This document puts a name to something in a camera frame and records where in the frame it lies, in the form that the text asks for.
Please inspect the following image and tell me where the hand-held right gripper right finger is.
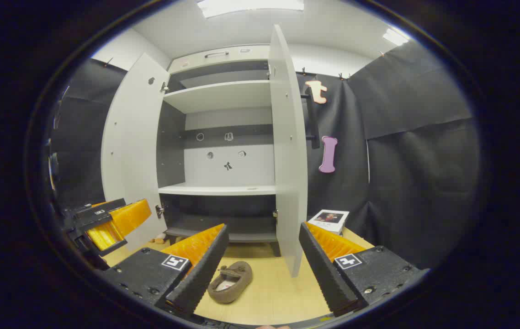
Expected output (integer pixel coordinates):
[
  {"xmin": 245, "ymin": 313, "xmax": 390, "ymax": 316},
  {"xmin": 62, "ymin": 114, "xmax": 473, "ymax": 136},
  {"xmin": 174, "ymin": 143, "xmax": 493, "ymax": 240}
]
[{"xmin": 298, "ymin": 222, "xmax": 430, "ymax": 318}]

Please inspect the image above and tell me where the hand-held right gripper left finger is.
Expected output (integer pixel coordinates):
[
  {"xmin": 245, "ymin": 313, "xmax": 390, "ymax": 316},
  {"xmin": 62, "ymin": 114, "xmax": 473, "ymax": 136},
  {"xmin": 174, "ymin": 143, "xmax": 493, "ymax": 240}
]
[{"xmin": 100, "ymin": 223, "xmax": 230, "ymax": 320}]

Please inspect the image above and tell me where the brown fuzzy shoe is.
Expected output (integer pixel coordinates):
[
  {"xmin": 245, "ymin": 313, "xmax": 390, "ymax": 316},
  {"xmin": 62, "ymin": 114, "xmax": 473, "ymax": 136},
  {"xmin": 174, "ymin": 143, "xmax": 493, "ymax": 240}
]
[{"xmin": 207, "ymin": 260, "xmax": 253, "ymax": 304}]

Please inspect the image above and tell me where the white shoe cabinet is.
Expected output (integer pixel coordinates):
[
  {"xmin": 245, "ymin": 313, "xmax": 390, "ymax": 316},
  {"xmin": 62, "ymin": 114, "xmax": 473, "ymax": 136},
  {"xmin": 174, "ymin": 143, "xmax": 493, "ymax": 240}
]
[{"xmin": 156, "ymin": 44, "xmax": 283, "ymax": 256}]

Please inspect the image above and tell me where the white cabinet drawer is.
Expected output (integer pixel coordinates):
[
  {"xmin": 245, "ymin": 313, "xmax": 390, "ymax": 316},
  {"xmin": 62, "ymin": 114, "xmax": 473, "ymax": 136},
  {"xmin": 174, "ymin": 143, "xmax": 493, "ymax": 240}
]
[{"xmin": 169, "ymin": 44, "xmax": 271, "ymax": 74}]

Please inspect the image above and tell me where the white photo-cover book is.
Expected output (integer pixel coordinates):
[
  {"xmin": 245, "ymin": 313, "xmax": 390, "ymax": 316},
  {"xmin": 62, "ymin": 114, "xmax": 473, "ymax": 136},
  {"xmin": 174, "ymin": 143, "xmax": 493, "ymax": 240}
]
[{"xmin": 308, "ymin": 209, "xmax": 350, "ymax": 236}]

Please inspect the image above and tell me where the black backdrop cloth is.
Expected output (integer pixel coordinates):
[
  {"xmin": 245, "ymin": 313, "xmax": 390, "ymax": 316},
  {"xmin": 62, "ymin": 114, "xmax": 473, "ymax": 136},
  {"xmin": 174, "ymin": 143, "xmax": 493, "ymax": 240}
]
[{"xmin": 50, "ymin": 39, "xmax": 480, "ymax": 270}]

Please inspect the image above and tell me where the small ceiling light panel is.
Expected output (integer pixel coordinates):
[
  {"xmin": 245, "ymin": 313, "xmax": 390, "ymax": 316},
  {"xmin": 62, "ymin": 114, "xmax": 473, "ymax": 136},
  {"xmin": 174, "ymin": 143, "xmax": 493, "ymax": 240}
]
[{"xmin": 382, "ymin": 28, "xmax": 409, "ymax": 46}]

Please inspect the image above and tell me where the large ceiling light panel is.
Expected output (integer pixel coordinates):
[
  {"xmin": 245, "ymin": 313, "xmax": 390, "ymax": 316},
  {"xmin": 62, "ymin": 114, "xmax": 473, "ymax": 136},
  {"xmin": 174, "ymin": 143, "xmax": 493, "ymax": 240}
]
[{"xmin": 196, "ymin": 0, "xmax": 305, "ymax": 19}]

